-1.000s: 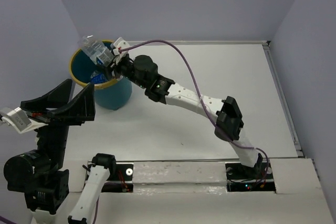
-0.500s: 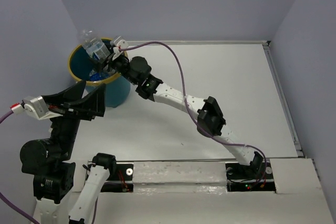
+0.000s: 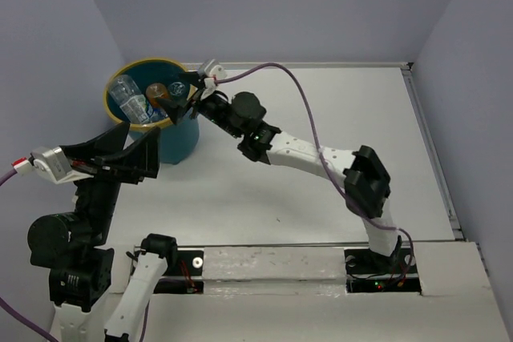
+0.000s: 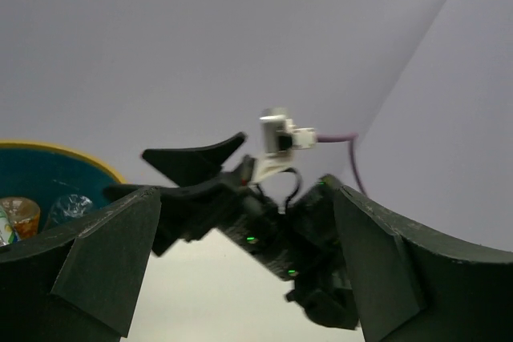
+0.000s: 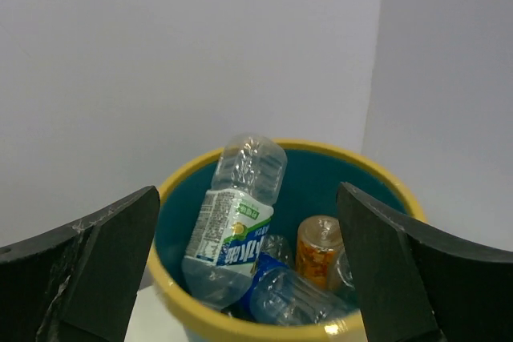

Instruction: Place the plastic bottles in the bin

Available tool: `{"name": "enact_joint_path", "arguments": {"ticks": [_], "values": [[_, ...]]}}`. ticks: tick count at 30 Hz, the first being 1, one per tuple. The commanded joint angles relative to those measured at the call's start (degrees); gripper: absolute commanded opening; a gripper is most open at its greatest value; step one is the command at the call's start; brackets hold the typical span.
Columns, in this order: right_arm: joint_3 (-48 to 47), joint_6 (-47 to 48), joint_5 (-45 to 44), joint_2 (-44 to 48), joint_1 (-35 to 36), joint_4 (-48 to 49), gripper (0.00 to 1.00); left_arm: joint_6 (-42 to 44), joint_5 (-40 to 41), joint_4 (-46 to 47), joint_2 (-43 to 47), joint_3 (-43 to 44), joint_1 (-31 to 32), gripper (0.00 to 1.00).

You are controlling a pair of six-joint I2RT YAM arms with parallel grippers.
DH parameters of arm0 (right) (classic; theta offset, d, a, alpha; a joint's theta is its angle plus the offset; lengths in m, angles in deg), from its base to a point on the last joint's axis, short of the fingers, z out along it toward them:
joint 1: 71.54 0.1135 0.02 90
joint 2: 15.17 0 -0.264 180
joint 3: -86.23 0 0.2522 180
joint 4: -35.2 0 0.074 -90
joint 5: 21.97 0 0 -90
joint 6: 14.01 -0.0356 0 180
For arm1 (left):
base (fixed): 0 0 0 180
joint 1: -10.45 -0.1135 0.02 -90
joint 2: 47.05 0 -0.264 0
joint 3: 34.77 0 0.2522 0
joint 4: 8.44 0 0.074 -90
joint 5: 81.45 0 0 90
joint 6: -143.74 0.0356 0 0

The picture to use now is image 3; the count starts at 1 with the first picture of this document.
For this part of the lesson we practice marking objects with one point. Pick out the clear bottle white cap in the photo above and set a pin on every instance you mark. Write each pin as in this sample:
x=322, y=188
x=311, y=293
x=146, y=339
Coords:
x=131, y=101

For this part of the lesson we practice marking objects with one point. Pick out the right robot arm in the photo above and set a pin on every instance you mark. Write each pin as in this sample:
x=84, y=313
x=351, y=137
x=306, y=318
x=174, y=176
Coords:
x=359, y=175

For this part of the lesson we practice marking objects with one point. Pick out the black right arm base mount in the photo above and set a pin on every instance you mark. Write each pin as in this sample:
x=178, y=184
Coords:
x=366, y=274

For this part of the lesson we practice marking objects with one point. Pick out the clear bottle blue label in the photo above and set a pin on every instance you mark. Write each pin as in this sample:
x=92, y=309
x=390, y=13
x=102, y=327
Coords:
x=158, y=114

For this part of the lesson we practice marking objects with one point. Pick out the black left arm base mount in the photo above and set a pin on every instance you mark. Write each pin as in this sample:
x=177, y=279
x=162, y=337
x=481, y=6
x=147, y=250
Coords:
x=176, y=274

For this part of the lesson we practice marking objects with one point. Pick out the white foam front board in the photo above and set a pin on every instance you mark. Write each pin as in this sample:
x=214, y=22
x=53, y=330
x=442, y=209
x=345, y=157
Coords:
x=303, y=293

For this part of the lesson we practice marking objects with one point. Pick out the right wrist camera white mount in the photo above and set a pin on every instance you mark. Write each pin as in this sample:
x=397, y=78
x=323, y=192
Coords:
x=210, y=72

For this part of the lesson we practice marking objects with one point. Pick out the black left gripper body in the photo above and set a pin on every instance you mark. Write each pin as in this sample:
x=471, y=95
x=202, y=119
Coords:
x=95, y=169

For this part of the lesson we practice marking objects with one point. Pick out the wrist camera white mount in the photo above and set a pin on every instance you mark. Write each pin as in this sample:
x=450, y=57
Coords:
x=49, y=164
x=210, y=72

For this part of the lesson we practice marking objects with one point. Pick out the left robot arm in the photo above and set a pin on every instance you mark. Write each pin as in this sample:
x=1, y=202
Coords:
x=71, y=245

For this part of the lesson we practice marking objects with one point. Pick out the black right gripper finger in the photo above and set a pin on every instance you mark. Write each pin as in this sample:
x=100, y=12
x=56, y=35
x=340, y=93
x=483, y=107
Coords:
x=194, y=78
x=176, y=110

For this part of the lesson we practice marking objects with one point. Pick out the orange juice bottle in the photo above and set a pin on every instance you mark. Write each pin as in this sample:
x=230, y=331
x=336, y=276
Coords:
x=156, y=91

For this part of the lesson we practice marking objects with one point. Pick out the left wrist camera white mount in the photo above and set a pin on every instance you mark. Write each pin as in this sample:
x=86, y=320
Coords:
x=49, y=164

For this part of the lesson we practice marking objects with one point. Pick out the clear wide-mouth plastic jar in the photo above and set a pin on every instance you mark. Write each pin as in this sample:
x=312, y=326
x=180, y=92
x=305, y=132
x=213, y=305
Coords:
x=178, y=90

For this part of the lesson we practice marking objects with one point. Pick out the teal bin yellow rim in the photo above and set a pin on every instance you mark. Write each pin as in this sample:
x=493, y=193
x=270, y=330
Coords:
x=177, y=142

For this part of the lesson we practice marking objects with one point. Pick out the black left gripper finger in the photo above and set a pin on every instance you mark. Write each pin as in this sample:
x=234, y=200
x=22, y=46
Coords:
x=108, y=143
x=146, y=147

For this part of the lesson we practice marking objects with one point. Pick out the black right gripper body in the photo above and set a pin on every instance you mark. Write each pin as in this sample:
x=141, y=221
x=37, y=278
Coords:
x=214, y=108

